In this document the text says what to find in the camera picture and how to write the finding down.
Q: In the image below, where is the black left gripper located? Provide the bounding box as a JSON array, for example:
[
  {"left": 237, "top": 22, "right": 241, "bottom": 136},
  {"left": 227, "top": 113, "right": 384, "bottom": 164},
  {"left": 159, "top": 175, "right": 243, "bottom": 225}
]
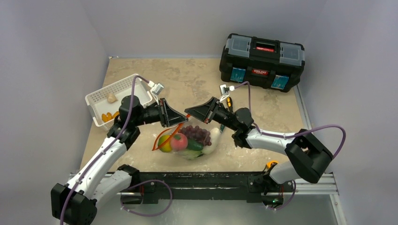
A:
[{"left": 133, "top": 97, "right": 187, "bottom": 128}]

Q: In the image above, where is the red grape bunch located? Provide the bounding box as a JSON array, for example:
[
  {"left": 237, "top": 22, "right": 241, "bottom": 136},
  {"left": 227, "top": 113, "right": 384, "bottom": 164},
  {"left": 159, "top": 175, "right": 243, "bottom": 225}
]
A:
[{"left": 179, "top": 125, "right": 212, "bottom": 146}]

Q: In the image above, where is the white radish with leaves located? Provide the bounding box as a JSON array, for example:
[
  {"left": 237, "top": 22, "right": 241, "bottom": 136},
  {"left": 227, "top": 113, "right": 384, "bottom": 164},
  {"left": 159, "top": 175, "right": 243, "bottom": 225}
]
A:
[{"left": 202, "top": 127, "right": 221, "bottom": 155}]

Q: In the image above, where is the peach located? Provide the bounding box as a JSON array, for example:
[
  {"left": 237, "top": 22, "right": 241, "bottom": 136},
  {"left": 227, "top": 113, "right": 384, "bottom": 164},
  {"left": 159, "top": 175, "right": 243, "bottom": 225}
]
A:
[{"left": 170, "top": 133, "right": 188, "bottom": 151}]

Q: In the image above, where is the clear zip bag orange zipper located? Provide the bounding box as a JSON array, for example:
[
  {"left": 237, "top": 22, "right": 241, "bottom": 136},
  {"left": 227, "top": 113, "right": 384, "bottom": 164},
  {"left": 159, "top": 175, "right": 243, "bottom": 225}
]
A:
[{"left": 152, "top": 115, "right": 225, "bottom": 160}]

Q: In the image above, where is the green cucumber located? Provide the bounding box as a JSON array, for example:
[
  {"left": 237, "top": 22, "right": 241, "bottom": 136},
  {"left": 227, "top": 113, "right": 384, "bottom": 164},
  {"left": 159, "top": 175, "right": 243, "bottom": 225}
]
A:
[{"left": 186, "top": 139, "right": 204, "bottom": 151}]

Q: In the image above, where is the green cabbage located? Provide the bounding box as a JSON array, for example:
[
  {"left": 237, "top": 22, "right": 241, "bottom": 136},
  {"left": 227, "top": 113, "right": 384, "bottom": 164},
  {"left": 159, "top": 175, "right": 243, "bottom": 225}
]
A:
[{"left": 178, "top": 150, "right": 204, "bottom": 160}]

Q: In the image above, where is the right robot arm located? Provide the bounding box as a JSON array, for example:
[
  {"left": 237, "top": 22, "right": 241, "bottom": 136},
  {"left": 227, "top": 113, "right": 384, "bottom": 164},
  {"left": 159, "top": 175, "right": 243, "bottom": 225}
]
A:
[{"left": 185, "top": 97, "right": 333, "bottom": 191}]

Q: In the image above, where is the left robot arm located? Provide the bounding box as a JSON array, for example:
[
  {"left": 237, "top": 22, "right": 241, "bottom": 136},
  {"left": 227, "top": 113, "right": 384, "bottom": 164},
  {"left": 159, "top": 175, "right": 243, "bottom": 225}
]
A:
[{"left": 51, "top": 95, "right": 188, "bottom": 225}]

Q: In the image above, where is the black yellow screwdriver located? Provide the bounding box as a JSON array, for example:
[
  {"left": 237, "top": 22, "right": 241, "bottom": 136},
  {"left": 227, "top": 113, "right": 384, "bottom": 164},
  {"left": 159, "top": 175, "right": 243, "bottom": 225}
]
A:
[{"left": 226, "top": 97, "right": 233, "bottom": 113}]

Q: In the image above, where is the orange yellow fruit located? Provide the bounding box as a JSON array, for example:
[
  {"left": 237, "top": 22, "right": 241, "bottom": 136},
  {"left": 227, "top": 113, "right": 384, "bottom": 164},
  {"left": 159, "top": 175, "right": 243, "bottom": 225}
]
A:
[
  {"left": 112, "top": 111, "right": 119, "bottom": 119},
  {"left": 101, "top": 112, "right": 113, "bottom": 123}
]

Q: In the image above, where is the beige garlic bulb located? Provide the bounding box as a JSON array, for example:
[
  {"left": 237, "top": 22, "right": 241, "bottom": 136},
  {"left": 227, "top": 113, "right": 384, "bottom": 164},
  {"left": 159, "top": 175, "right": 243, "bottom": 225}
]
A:
[{"left": 107, "top": 93, "right": 118, "bottom": 104}]

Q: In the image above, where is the white perforated basket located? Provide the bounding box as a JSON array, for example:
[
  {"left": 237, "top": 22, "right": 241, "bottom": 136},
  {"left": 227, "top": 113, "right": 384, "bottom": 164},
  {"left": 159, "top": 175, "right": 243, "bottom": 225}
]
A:
[{"left": 85, "top": 74, "right": 153, "bottom": 131}]

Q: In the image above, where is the black toolbox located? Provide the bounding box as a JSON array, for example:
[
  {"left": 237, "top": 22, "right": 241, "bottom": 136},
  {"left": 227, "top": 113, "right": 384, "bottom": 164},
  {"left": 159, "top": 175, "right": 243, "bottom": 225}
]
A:
[{"left": 219, "top": 33, "right": 305, "bottom": 92}]

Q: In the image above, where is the yellow tape measure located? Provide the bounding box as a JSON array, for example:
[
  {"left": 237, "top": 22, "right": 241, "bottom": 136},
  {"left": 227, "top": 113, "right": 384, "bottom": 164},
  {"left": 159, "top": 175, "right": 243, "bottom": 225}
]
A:
[{"left": 265, "top": 160, "right": 278, "bottom": 170}]

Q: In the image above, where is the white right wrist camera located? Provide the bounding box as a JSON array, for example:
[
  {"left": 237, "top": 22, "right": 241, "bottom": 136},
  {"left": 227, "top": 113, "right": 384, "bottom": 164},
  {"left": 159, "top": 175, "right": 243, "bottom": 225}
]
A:
[{"left": 219, "top": 84, "right": 235, "bottom": 102}]

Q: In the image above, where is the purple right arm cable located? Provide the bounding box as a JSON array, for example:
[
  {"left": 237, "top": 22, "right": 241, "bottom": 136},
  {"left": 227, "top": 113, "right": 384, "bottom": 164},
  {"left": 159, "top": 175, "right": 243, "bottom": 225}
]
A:
[{"left": 233, "top": 81, "right": 347, "bottom": 160}]

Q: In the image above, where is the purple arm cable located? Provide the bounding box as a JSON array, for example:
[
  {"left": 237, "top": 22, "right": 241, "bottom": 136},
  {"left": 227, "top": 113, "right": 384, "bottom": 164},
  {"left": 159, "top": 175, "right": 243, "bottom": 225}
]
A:
[
  {"left": 59, "top": 75, "right": 173, "bottom": 225},
  {"left": 233, "top": 81, "right": 347, "bottom": 160}
]

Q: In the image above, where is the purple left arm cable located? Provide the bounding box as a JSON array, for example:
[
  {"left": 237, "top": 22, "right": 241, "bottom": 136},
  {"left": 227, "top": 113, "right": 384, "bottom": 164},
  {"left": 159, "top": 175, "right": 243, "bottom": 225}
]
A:
[{"left": 59, "top": 75, "right": 173, "bottom": 225}]

